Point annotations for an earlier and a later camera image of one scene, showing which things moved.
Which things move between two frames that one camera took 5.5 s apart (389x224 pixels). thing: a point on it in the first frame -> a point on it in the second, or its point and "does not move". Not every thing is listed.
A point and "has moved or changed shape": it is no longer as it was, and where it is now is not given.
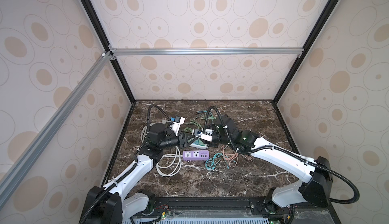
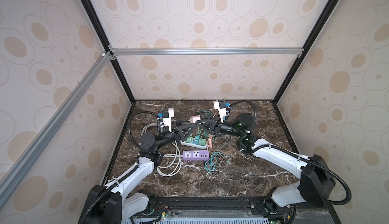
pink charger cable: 233,156 has moved or changed shape
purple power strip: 195,155 does not move
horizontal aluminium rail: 298,51 does not move
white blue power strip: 198,146 does not move
